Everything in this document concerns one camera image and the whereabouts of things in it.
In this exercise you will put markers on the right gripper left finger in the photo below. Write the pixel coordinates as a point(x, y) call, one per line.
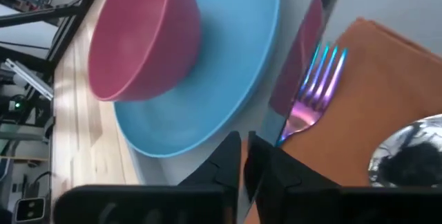
point(224, 168)

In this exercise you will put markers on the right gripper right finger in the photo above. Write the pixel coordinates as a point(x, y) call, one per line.
point(273, 168)

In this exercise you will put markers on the blue plastic plate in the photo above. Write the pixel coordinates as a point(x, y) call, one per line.
point(224, 61)

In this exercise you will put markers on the pink plastic bowl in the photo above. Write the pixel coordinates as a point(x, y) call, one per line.
point(138, 37)

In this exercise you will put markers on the grey plastic tray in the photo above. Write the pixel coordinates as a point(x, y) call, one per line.
point(397, 2)

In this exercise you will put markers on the silver metal bar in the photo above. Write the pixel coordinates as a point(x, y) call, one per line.
point(29, 78)

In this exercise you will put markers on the black metal table frame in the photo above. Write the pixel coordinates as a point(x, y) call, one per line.
point(64, 37)

